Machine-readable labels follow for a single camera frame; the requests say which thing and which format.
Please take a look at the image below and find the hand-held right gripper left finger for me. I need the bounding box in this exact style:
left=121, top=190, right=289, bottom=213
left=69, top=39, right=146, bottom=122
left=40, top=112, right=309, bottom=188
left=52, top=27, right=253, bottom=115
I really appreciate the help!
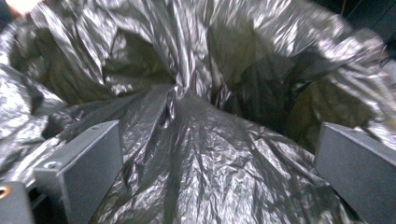
left=33, top=119, right=124, bottom=224

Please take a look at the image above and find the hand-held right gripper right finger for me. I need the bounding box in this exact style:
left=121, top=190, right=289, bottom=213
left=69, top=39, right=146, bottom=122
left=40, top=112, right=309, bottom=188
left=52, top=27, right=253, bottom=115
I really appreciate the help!
left=313, top=121, right=396, bottom=224

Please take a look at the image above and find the black plastic garbage bag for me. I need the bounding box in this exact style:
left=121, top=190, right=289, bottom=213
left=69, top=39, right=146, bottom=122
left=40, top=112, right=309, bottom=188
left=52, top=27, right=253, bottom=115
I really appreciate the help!
left=0, top=0, right=396, bottom=224

